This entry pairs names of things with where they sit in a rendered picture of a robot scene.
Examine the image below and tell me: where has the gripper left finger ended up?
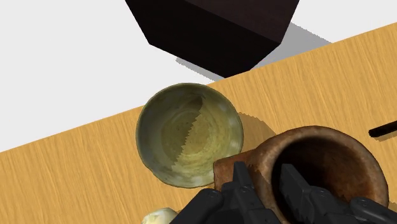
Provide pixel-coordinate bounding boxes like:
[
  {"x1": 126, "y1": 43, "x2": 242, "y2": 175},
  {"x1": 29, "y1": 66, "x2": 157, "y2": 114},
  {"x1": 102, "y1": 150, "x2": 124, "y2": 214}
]
[{"x1": 169, "y1": 160, "x2": 282, "y2": 224}]

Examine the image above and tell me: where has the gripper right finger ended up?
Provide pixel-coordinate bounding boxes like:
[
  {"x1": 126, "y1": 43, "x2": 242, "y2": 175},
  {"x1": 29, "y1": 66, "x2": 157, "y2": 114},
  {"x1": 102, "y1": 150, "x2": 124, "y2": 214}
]
[{"x1": 279, "y1": 164, "x2": 397, "y2": 224}]

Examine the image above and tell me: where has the brown clay mug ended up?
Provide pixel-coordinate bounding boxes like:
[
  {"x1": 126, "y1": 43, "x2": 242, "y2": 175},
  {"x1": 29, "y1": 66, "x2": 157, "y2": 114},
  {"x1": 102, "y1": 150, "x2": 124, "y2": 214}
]
[{"x1": 213, "y1": 125, "x2": 390, "y2": 224}]

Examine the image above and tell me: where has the olive green bowl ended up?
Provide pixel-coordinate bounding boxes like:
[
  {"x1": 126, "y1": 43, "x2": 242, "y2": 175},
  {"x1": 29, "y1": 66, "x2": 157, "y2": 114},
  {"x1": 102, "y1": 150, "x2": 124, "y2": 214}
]
[{"x1": 135, "y1": 82, "x2": 244, "y2": 189}]

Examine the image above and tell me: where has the pale yellow round object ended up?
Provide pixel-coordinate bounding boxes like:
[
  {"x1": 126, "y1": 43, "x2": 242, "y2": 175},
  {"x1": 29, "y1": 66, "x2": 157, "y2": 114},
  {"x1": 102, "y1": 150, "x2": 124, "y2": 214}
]
[{"x1": 141, "y1": 207, "x2": 179, "y2": 224}]

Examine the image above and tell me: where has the thin black stick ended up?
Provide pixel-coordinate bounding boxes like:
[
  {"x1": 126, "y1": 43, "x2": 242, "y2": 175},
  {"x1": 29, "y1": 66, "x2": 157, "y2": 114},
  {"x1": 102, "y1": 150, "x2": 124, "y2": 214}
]
[{"x1": 368, "y1": 120, "x2": 397, "y2": 138}]

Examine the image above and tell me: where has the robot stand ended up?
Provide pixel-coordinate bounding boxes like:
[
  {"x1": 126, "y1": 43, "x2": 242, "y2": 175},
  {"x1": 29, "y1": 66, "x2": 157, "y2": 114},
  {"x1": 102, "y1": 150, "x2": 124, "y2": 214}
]
[{"x1": 124, "y1": 0, "x2": 300, "y2": 79}]

